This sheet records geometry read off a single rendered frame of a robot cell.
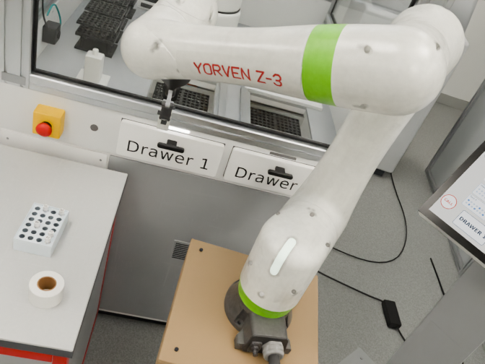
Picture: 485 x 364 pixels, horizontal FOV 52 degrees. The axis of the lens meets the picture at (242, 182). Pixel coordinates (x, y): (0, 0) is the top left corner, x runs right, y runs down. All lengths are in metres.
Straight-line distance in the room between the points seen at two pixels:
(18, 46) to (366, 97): 0.94
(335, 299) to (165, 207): 1.16
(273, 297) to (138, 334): 1.15
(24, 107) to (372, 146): 0.94
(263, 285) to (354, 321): 1.51
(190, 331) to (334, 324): 1.41
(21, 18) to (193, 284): 0.75
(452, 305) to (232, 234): 0.70
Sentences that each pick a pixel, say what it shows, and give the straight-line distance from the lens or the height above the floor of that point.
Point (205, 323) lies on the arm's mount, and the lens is 1.04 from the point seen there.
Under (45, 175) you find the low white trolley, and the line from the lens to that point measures 1.44.
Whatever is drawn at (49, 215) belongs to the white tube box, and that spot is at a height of 0.80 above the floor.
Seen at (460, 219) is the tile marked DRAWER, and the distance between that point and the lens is 1.44.
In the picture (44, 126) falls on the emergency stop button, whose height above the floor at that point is 0.89.
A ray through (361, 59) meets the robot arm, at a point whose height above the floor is 1.47.
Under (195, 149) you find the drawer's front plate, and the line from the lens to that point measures 1.39.
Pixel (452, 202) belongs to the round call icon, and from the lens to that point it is 1.45.
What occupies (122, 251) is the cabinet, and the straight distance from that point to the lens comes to 1.73.
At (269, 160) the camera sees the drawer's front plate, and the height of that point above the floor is 0.92.
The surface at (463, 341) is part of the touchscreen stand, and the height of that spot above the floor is 0.64.
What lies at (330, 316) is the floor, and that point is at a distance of 2.38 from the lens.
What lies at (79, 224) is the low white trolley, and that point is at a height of 0.76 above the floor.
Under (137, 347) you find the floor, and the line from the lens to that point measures 2.01.
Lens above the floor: 1.69
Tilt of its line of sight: 36 degrees down
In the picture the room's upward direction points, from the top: 21 degrees clockwise
